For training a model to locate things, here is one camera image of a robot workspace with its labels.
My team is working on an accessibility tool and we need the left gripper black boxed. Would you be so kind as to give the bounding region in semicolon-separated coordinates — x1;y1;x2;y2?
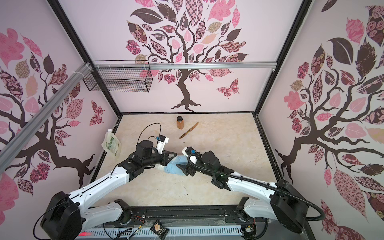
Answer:
143;149;177;168

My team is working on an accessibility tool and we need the light blue bear hoodie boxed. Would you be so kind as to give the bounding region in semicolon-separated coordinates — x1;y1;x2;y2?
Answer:
163;155;190;177

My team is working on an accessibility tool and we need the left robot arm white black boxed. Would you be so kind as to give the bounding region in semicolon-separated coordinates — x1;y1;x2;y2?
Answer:
40;135;177;240

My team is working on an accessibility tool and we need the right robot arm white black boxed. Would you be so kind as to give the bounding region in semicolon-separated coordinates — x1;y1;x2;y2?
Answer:
175;148;309;234

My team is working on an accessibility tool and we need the wooden knife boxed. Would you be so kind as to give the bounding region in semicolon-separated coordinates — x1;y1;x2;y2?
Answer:
179;122;199;139

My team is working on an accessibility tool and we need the amber spice jar black lid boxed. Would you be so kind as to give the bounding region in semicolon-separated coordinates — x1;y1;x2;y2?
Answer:
177;116;185;130

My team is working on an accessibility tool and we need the white green refill pouch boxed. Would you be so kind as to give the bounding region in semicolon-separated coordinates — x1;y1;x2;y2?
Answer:
102;129;122;159

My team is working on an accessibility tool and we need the small black brown packet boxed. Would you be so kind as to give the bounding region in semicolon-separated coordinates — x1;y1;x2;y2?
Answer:
150;220;170;240

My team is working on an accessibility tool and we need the red marker pen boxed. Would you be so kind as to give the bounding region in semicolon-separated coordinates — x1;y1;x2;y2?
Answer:
79;232;93;237

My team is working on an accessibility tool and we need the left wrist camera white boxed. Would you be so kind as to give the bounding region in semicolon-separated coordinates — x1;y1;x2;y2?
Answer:
156;135;169;155

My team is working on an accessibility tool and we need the left camera black cable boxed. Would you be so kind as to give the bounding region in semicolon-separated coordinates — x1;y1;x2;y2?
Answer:
136;122;163;145

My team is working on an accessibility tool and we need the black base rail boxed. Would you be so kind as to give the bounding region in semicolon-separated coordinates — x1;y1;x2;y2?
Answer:
86;203;304;227

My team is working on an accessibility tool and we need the white slotted cable duct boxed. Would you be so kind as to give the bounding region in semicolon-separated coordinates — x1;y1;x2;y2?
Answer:
76;226;243;240

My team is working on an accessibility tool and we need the black wire basket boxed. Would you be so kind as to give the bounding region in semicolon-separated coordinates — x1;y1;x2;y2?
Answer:
83;60;154;93

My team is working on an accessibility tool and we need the rear aluminium rail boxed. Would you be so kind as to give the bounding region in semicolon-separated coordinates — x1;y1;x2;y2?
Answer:
94;62;277;70

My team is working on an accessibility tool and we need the aluminium rail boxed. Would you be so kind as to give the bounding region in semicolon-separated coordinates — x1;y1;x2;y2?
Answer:
94;62;277;70
1;63;91;173

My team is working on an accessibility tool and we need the black corrugated cable hose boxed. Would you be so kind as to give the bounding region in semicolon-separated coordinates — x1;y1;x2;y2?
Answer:
186;149;326;222

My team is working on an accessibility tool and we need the left aluminium rail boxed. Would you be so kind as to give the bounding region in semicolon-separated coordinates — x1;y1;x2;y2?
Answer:
1;63;91;173

